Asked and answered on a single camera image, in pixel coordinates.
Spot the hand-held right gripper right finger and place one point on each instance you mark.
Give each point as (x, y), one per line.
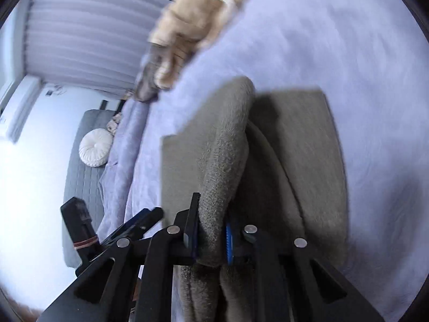
(229, 241)

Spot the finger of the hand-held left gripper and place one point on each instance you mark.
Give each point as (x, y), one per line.
(150, 219)
(129, 223)

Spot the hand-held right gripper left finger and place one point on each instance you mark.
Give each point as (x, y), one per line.
(192, 238)

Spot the olive brown knit sweater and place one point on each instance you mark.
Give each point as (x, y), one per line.
(301, 141)

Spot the grey quilted mattress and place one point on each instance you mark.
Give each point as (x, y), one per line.
(80, 187)

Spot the round white cushion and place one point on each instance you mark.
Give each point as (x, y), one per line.
(95, 147)

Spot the beige crumpled cloth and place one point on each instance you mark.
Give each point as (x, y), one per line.
(114, 122)

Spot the grey brown fleece garment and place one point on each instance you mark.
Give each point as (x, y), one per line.
(145, 80)

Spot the grey curtain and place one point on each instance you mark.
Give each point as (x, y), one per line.
(83, 40)

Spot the cream striped garment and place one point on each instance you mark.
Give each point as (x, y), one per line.
(181, 30)

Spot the lavender bed blanket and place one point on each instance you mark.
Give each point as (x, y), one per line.
(335, 40)

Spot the white wall unit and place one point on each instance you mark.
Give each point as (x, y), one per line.
(23, 104)

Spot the white wall socket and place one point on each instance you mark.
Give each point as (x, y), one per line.
(50, 91)

